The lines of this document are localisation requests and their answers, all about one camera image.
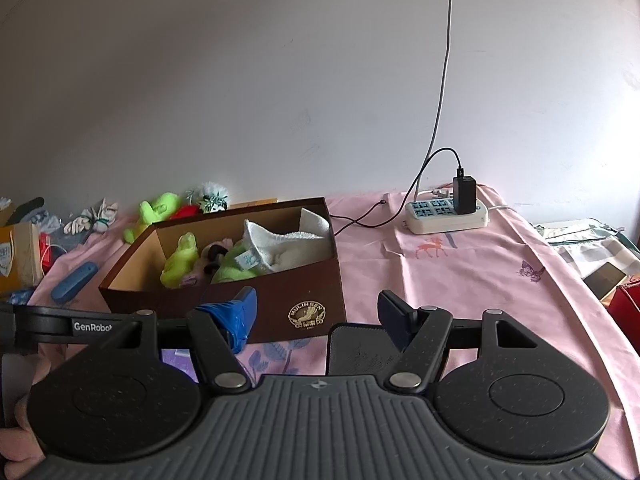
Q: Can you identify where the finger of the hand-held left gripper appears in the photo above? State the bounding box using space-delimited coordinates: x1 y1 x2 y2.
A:
12 306 144 347

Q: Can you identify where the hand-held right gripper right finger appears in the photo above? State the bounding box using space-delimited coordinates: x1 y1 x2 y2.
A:
377 289 538 392

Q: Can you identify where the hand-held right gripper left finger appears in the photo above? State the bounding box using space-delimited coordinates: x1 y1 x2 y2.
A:
107 286 258 392

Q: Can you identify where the green plush toy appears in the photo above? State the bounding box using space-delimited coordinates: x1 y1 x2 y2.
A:
210 240 266 285

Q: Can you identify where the brown cardboard box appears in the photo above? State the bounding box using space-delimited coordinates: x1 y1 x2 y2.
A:
98 197 348 345

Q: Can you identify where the pink plush toy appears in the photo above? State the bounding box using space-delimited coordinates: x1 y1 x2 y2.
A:
182 240 236 288

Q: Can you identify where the neon green knotted cloth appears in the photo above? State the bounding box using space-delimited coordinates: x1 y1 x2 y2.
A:
160 232 201 290

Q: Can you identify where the white towel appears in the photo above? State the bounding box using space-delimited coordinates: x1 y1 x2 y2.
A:
242 207 335 276

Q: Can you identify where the person's left hand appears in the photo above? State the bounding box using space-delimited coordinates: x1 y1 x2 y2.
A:
0 394 48 462

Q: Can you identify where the black folding phone stand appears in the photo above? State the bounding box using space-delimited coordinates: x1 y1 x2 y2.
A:
327 322 406 377

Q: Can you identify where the blue oblong case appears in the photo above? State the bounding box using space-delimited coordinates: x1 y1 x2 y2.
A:
51 261 98 302

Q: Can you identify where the pink printed bedsheet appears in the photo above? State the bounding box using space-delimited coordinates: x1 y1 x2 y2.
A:
30 185 640 461

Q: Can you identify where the purple pad packet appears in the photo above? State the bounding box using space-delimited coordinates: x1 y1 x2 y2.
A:
160 349 198 383

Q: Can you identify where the red packet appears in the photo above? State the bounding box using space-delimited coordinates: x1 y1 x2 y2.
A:
39 232 68 271

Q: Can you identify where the kraft paper box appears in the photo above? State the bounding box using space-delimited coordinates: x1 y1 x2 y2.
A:
0 222 46 296

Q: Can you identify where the white power strip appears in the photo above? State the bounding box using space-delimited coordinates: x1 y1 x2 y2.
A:
405 195 489 235

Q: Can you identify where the clear plastic packet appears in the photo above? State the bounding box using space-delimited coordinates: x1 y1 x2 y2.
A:
27 210 63 233

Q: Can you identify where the white knotted cloth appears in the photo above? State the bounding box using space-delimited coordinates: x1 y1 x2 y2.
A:
64 197 121 236

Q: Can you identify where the black oblong object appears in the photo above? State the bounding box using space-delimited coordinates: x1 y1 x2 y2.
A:
7 196 46 223

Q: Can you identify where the white fluffy toy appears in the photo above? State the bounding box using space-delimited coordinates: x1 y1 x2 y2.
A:
186 182 231 213

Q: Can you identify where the neon green plush figure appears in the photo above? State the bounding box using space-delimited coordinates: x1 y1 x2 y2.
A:
123 192 182 245

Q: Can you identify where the black charger adapter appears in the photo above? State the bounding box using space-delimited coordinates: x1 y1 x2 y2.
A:
453 176 478 215

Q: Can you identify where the red bag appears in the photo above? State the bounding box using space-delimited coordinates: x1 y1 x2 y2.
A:
606 284 640 333

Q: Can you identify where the black charging cable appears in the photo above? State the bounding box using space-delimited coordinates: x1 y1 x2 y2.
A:
332 148 463 237

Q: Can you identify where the white power cable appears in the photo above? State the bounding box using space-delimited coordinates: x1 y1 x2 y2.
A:
425 0 453 201

